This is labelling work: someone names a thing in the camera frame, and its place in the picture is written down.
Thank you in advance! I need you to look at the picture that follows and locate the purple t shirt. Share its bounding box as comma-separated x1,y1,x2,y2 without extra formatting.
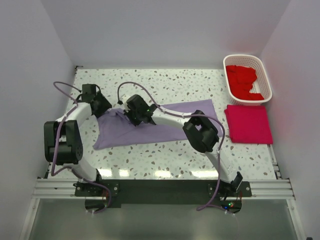
93,99,217,150

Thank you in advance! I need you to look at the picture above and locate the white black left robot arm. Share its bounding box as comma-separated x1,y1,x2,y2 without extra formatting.
43,83,112,183

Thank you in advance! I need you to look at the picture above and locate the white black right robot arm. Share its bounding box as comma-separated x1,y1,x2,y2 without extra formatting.
118,94,243,192

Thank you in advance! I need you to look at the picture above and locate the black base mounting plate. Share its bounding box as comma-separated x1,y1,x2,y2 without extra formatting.
73,179,252,212

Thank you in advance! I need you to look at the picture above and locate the red t shirt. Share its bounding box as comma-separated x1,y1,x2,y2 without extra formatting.
226,65,264,101

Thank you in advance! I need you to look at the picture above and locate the folded pink t shirt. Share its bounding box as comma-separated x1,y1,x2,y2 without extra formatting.
224,104,273,145

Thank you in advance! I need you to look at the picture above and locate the white perforated plastic basket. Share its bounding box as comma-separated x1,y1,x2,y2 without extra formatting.
223,54,273,106

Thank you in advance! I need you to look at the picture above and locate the aluminium right side rail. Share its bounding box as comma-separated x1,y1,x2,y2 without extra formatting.
267,144,282,180

